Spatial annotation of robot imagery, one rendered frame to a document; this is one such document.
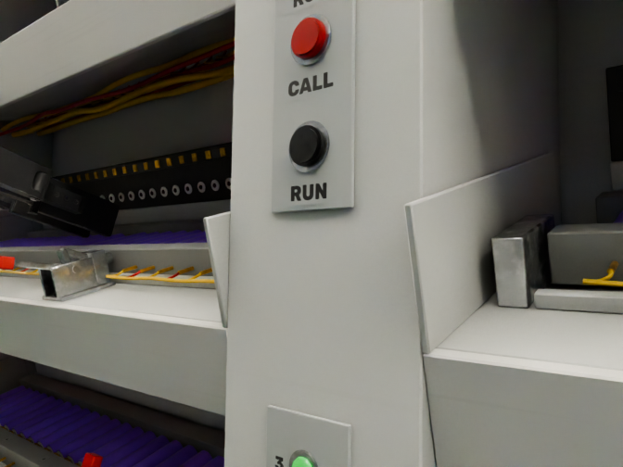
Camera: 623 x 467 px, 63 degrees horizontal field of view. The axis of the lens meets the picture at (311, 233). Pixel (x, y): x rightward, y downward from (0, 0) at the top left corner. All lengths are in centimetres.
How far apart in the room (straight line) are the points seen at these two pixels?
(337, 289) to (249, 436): 8
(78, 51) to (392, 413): 31
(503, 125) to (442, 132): 7
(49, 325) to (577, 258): 31
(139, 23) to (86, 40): 6
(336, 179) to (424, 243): 4
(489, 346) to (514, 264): 4
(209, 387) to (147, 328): 5
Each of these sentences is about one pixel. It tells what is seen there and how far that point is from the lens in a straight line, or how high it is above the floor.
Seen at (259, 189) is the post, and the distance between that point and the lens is 22.
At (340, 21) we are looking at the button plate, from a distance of 21.
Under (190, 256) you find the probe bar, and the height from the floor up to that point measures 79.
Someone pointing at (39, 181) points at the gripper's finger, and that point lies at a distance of 43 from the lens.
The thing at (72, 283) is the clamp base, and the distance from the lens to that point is 38.
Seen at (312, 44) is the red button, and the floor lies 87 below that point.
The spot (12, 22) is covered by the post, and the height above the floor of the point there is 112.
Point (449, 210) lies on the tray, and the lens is 19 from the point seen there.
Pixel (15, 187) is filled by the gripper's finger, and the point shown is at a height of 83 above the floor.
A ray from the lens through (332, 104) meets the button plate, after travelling 20.
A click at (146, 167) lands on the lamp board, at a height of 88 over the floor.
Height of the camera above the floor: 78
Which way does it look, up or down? 3 degrees up
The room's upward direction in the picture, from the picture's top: 1 degrees clockwise
